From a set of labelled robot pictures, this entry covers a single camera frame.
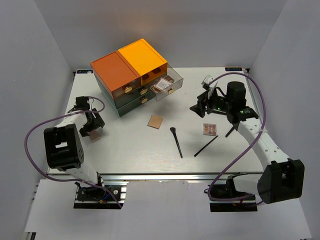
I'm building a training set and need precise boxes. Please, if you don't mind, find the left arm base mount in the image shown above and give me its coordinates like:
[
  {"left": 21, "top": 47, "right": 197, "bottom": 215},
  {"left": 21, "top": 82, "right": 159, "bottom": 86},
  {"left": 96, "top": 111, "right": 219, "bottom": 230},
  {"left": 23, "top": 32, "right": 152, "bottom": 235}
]
[{"left": 73, "top": 182, "right": 127, "bottom": 210}]

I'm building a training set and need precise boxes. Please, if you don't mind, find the nine colour eyeshadow palette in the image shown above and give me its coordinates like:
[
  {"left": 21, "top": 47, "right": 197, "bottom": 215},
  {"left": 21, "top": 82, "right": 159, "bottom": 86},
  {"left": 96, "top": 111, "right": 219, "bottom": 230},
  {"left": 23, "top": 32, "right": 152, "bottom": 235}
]
[{"left": 203, "top": 123, "right": 217, "bottom": 136}]

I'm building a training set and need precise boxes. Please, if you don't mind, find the peach compact with label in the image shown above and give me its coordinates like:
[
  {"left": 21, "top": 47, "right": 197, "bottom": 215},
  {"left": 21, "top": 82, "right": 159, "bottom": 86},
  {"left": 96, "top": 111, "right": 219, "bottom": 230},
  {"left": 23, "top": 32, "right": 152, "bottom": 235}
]
[{"left": 153, "top": 77, "right": 172, "bottom": 91}]

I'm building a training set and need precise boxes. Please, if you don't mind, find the stacked drawer organizer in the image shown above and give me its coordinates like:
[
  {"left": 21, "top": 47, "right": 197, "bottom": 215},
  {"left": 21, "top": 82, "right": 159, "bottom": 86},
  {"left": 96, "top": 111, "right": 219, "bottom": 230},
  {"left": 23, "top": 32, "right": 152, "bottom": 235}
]
[{"left": 90, "top": 38, "right": 168, "bottom": 117}]

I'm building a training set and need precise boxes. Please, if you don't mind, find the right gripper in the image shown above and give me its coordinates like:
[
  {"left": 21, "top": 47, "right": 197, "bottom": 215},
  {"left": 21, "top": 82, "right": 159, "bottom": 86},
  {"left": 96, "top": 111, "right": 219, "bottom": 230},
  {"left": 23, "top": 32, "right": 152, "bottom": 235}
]
[{"left": 189, "top": 87, "right": 232, "bottom": 118}]

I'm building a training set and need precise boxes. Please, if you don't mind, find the aluminium table rail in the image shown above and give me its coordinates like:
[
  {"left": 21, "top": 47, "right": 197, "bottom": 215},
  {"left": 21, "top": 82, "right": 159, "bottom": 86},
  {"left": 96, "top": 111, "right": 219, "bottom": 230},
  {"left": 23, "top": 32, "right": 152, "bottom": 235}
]
[{"left": 99, "top": 171, "right": 263, "bottom": 182}]

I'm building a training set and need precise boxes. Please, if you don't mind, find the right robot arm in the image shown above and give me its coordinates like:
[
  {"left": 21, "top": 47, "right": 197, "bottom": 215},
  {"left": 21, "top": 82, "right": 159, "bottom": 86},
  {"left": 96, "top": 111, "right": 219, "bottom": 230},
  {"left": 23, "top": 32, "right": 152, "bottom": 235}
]
[{"left": 190, "top": 80, "right": 305, "bottom": 204}]

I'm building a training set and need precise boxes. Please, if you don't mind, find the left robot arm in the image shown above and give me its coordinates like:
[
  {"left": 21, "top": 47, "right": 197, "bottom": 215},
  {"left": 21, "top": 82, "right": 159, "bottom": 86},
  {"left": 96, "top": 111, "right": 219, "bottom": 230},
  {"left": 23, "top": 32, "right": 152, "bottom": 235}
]
[{"left": 43, "top": 96, "right": 106, "bottom": 200}]

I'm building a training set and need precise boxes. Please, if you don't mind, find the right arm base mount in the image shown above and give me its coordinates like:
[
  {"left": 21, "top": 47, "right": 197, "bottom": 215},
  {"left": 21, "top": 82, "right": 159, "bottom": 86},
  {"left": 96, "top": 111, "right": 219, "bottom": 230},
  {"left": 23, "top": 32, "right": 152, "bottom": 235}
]
[{"left": 209, "top": 173, "right": 258, "bottom": 213}]

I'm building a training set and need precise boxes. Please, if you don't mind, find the tan square compact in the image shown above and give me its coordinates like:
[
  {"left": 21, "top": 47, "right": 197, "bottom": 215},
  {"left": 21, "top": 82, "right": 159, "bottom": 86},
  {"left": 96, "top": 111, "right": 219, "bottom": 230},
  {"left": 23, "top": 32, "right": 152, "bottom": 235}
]
[{"left": 147, "top": 115, "right": 163, "bottom": 129}]

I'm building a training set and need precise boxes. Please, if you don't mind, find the black logo sticker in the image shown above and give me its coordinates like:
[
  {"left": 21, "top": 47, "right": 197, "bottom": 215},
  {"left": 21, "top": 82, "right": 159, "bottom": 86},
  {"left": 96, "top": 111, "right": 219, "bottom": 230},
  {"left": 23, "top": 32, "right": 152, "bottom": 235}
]
[{"left": 224, "top": 67, "right": 243, "bottom": 72}]

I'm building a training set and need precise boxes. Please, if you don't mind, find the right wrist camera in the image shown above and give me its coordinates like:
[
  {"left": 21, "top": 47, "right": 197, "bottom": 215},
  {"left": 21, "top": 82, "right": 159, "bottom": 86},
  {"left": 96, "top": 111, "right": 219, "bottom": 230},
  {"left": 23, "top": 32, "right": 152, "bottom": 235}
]
[{"left": 201, "top": 74, "right": 217, "bottom": 99}]

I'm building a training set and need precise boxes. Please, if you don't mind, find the thin black makeup brush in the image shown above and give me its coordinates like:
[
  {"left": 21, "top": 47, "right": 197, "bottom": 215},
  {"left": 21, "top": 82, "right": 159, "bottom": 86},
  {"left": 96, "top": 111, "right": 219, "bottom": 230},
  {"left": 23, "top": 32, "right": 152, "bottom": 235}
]
[{"left": 194, "top": 135, "right": 219, "bottom": 157}]

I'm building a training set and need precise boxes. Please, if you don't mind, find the small black round brush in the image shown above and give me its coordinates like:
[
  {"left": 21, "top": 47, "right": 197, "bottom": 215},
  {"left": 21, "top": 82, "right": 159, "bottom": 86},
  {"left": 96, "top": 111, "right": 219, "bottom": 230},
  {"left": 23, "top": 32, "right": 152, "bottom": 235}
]
[{"left": 170, "top": 127, "right": 183, "bottom": 159}]

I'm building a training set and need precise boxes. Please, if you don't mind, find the clear drawer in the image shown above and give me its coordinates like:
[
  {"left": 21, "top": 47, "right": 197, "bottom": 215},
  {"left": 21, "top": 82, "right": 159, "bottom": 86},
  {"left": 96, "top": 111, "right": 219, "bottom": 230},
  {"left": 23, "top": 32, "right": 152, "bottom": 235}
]
[{"left": 150, "top": 65, "right": 184, "bottom": 102}]

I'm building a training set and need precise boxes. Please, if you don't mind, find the brown eyeshadow palette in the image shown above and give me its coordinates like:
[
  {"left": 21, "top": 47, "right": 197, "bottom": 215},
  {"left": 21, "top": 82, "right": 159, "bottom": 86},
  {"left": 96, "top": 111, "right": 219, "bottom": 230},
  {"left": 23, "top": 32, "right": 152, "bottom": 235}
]
[{"left": 151, "top": 75, "right": 174, "bottom": 93}]

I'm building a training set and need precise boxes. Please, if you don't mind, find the small pink compact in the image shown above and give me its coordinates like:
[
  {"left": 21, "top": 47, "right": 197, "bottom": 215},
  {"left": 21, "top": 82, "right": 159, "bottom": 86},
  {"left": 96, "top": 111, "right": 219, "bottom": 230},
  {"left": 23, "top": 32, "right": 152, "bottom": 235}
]
[{"left": 89, "top": 130, "right": 101, "bottom": 143}]

